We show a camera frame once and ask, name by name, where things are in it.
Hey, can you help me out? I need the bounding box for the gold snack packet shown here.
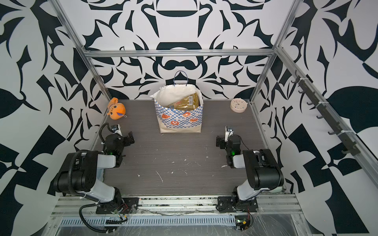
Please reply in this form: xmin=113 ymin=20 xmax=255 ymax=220
xmin=168 ymin=93 xmax=200 ymax=111

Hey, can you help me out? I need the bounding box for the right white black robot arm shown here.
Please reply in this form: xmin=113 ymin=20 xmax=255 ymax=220
xmin=216 ymin=134 xmax=284 ymax=203

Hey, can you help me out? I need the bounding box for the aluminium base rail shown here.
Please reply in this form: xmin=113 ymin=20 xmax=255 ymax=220
xmin=50 ymin=193 xmax=305 ymax=228

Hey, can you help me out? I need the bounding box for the pink round timer clock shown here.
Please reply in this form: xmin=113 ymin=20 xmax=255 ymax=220
xmin=230 ymin=98 xmax=248 ymax=113

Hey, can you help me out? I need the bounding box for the blue checkered paper bag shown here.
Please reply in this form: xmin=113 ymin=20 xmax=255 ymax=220
xmin=151 ymin=70 xmax=204 ymax=133

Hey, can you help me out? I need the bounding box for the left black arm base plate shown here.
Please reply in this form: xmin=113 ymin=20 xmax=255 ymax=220
xmin=95 ymin=197 xmax=139 ymax=214

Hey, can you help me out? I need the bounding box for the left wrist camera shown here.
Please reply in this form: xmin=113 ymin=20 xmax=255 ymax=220
xmin=110 ymin=124 xmax=122 ymax=136

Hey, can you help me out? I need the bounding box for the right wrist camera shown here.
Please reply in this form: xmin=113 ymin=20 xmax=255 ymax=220
xmin=224 ymin=126 xmax=234 ymax=142

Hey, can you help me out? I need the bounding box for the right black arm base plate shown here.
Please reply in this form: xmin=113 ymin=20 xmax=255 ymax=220
xmin=216 ymin=196 xmax=258 ymax=213

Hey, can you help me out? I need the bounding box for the orange plush toy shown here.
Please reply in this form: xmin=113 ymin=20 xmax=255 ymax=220
xmin=107 ymin=97 xmax=127 ymax=120

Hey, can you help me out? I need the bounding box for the grey wall hook rack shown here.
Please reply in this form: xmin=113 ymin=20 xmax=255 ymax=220
xmin=293 ymin=71 xmax=361 ymax=156

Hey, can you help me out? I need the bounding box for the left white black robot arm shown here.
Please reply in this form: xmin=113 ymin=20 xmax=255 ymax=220
xmin=53 ymin=132 xmax=135 ymax=205

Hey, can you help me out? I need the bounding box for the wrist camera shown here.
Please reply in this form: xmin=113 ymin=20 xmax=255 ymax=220
xmin=224 ymin=126 xmax=234 ymax=142
xmin=110 ymin=124 xmax=122 ymax=136

